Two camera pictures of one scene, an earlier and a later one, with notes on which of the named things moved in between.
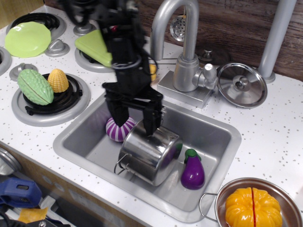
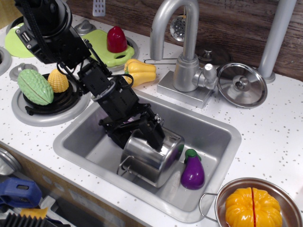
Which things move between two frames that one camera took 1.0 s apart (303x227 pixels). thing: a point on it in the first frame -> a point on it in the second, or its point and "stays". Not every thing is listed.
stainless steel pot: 151,157 stays
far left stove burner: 5,61 stays
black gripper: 133,88 -> 123,109
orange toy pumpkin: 247,207 stays
